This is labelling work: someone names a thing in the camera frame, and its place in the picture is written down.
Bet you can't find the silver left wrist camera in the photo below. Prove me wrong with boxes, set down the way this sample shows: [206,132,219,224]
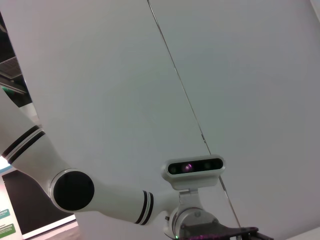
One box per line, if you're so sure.
[159,154,227,208]

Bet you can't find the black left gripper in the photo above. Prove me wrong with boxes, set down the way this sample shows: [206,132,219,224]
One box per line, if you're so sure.
[181,223,276,240]

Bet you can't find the black display board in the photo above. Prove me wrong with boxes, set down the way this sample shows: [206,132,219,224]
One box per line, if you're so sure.
[1,171,76,236]

